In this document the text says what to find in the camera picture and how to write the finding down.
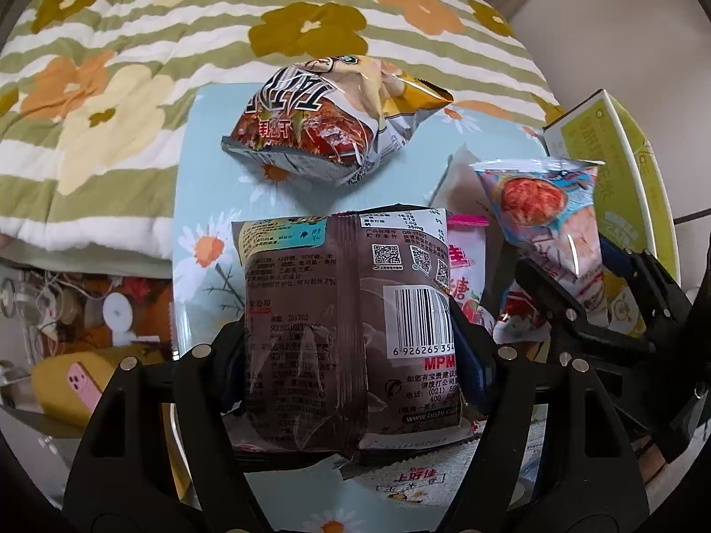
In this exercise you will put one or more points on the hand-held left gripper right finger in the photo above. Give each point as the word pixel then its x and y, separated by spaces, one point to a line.
pixel 475 372

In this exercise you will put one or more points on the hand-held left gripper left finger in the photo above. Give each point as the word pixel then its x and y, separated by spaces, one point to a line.
pixel 233 369

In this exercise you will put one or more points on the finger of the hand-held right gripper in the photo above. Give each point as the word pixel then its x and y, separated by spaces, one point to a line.
pixel 650 277
pixel 561 302

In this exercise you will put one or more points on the brown snack packet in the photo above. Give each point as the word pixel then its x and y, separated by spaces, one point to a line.
pixel 333 316

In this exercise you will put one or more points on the yellow-green cardboard box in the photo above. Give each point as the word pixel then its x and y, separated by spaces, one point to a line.
pixel 611 166

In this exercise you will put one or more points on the cream and blue snack packet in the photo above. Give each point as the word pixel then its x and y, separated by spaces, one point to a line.
pixel 405 477

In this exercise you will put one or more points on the pink candy packet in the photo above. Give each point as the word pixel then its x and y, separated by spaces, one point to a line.
pixel 466 266

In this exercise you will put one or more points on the white tape roll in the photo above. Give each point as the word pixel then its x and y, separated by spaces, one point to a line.
pixel 108 316

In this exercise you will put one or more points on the pink smartphone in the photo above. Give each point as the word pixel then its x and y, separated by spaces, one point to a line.
pixel 83 388

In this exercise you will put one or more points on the pale beige packet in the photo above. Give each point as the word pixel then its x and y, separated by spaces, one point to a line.
pixel 458 189

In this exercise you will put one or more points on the pale green bedsheet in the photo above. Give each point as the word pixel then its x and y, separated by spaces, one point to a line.
pixel 111 260

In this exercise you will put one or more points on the yellow cushion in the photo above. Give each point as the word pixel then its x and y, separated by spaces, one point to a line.
pixel 50 394

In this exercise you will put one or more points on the silver red snack bag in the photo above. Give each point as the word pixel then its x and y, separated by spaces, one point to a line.
pixel 311 122

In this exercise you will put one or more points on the green striped floral blanket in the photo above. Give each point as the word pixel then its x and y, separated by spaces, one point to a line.
pixel 139 94

